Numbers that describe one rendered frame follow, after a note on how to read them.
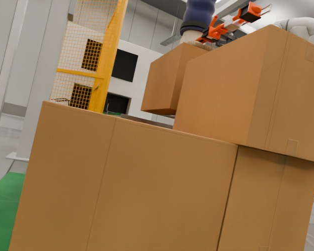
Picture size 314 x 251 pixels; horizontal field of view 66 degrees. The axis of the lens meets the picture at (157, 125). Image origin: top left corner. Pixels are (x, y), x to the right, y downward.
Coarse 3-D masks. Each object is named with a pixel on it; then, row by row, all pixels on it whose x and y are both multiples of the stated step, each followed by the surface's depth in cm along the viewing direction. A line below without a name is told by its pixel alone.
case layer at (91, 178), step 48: (48, 144) 59; (96, 144) 63; (144, 144) 68; (192, 144) 73; (48, 192) 60; (96, 192) 64; (144, 192) 69; (192, 192) 74; (240, 192) 80; (288, 192) 88; (48, 240) 60; (96, 240) 65; (144, 240) 69; (192, 240) 75; (240, 240) 81; (288, 240) 89
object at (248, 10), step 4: (248, 4) 117; (252, 4) 116; (256, 4) 116; (240, 8) 122; (244, 8) 120; (248, 8) 115; (240, 12) 122; (244, 12) 120; (248, 12) 116; (252, 12) 116; (256, 12) 116; (240, 16) 121; (244, 16) 120; (248, 16) 119; (252, 16) 119; (256, 16) 118; (244, 20) 124; (248, 20) 123; (252, 20) 122
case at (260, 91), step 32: (256, 32) 83; (288, 32) 79; (192, 64) 126; (224, 64) 97; (256, 64) 79; (288, 64) 80; (192, 96) 118; (224, 96) 92; (256, 96) 76; (288, 96) 81; (192, 128) 111; (224, 128) 88; (256, 128) 77; (288, 128) 81
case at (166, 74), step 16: (176, 48) 149; (192, 48) 143; (160, 64) 171; (176, 64) 143; (160, 80) 164; (176, 80) 140; (144, 96) 193; (160, 96) 157; (176, 96) 141; (160, 112) 173
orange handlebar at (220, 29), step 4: (252, 8) 115; (256, 8) 115; (260, 8) 115; (260, 12) 117; (236, 16) 126; (240, 20) 128; (220, 24) 140; (216, 28) 142; (220, 28) 140; (224, 28) 142; (212, 32) 147; (220, 32) 144; (224, 32) 143; (196, 40) 165; (204, 40) 162
